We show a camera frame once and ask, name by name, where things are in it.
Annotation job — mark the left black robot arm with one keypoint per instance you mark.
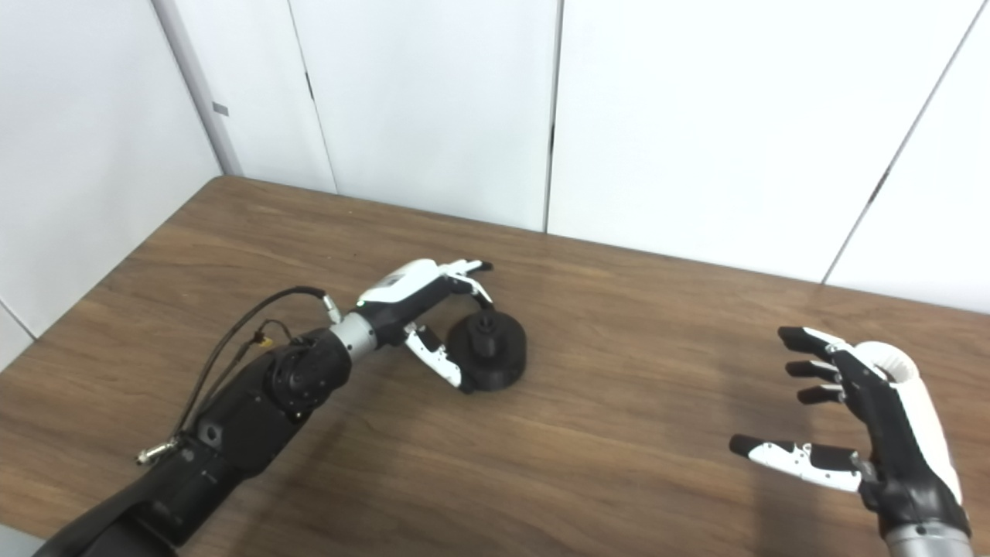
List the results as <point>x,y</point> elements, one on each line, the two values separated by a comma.
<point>247,418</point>

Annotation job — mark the small gray wall tag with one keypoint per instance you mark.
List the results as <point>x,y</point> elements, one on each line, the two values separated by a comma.
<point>220,109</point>

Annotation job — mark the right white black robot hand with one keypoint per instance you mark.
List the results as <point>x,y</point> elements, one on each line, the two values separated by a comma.
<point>901,449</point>

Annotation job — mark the round black plastic part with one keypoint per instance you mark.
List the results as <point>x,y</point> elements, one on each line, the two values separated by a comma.
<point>495,360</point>

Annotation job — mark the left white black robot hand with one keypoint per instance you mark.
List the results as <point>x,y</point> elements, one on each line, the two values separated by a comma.
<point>402,298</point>

